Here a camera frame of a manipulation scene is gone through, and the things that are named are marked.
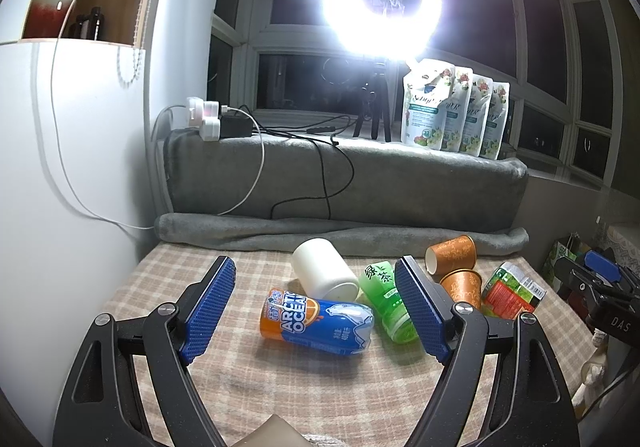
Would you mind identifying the white ceramic cup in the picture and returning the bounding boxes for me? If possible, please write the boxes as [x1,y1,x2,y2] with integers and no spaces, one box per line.
[291,238,359,302]

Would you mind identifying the orange paper cup front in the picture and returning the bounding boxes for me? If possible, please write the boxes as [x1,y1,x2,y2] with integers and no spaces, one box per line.
[439,268,483,309]

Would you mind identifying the orange paper cup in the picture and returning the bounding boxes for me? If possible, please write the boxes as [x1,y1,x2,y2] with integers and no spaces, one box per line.
[439,268,483,309]
[424,235,477,276]

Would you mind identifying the orange paper cup rear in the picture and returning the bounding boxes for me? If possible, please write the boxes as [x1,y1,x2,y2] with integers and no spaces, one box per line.
[424,235,477,276]

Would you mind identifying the green box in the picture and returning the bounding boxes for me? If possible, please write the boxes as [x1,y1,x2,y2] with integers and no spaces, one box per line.
[541,233,591,291]

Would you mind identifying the red green drink carton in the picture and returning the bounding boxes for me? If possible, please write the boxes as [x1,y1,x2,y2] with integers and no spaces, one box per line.
[480,262,547,319]

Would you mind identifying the checkered table cloth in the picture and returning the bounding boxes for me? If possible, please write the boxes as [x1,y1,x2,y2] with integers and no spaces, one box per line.
[102,243,594,446]

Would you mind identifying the white cabinet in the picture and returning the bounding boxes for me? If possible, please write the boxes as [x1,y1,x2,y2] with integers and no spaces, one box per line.
[1,0,153,445]

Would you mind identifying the blue orange drink can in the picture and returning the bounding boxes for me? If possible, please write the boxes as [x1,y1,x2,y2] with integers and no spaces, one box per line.
[259,289,374,356]

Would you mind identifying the grey blanket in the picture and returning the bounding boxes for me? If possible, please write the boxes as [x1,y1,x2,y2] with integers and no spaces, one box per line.
[155,130,529,257]

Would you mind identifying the black tripod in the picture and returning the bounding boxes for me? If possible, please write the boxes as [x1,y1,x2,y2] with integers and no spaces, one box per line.
[352,59,392,143]

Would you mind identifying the black power brick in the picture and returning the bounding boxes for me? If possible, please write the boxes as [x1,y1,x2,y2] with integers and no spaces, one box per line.
[220,114,254,140]

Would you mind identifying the dark bottle on shelf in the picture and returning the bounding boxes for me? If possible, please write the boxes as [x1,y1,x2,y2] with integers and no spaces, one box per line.
[67,6,104,41]

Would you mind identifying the ring light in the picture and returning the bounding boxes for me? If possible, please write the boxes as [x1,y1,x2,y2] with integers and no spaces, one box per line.
[321,0,442,62]

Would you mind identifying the black cable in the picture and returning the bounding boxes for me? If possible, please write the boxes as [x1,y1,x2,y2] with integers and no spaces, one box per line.
[234,104,356,221]

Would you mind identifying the white cable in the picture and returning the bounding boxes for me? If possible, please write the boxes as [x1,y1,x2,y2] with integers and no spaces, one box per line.
[30,0,266,232]

